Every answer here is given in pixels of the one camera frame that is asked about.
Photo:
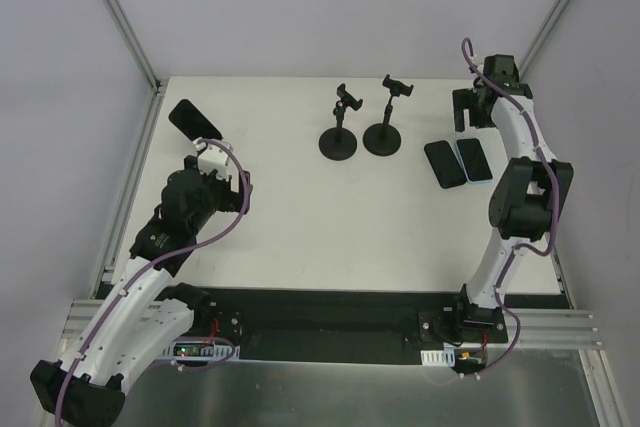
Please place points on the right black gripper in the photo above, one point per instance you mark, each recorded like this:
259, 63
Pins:
467, 98

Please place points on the black phone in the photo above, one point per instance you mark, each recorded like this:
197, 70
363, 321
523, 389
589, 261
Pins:
444, 164
192, 123

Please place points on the light blue cased phone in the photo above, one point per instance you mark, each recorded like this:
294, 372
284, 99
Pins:
473, 160

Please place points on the black round-base phone stand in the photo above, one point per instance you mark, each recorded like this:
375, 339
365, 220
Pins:
383, 139

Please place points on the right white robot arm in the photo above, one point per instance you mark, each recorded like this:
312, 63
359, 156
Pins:
529, 197

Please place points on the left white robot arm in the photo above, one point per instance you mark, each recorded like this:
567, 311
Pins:
143, 313

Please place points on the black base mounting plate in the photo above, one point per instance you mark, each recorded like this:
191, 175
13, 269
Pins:
353, 327

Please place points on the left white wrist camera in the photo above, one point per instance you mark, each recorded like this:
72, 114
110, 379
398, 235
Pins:
212, 159

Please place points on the left white cable duct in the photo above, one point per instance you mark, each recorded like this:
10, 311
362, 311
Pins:
199, 352

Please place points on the white cable duct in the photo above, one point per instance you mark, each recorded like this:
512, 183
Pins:
199, 352
444, 357

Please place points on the right aluminium frame post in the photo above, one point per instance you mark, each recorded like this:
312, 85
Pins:
543, 34

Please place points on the aluminium frame post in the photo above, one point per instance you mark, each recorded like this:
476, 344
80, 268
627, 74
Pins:
126, 31
543, 34

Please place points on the left aluminium frame post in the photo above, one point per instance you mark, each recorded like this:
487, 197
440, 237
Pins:
126, 31

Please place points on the horizontal aluminium rail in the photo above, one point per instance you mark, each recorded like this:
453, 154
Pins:
567, 329

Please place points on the right white cable duct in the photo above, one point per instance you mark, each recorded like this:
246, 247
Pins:
444, 357

